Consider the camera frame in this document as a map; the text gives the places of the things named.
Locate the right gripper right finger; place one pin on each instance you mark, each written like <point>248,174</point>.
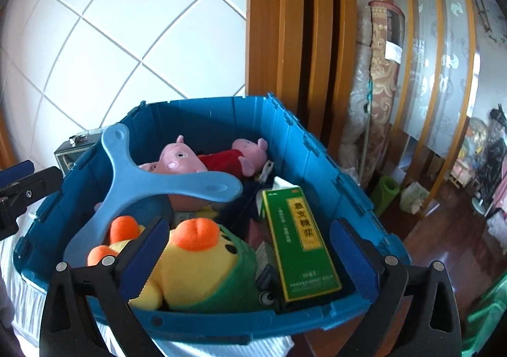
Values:
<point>432,324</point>

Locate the blue plastic storage crate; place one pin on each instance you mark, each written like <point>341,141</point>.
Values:
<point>209,126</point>

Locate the white blue bed sheet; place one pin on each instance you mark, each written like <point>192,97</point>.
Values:
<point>28,302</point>

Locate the wooden door frame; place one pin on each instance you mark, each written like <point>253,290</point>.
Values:
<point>303,52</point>

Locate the blue plastic boomerang toy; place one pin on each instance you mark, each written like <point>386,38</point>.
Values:
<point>131,184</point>

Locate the yellow duck plush green suit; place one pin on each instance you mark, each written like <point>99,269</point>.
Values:
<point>204,268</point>

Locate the pig plush red dress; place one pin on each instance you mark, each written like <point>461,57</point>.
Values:
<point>245,158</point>

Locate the green medicine box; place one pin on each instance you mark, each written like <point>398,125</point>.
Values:
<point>305,267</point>

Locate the metal clasp on box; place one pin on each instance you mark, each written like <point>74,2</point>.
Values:
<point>85,138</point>

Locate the green rolled mat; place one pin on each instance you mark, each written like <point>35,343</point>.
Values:
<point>384,193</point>

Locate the rolled patterned carpet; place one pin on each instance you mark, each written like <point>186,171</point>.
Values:
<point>380,37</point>

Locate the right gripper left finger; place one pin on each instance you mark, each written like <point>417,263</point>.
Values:
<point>68,326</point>

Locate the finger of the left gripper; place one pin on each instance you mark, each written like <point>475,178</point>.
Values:
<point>14,173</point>
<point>30,189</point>

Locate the dark green gift box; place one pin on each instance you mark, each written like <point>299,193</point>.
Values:
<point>66,156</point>

